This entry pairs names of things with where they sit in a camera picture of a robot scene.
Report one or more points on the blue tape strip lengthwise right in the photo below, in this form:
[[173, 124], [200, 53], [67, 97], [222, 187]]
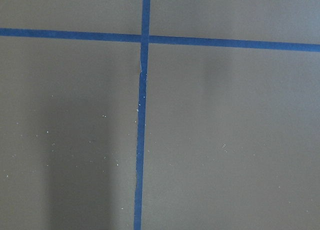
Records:
[[141, 113]]

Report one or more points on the blue tape strip crosswise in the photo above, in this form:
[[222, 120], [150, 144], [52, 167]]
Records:
[[155, 39]]

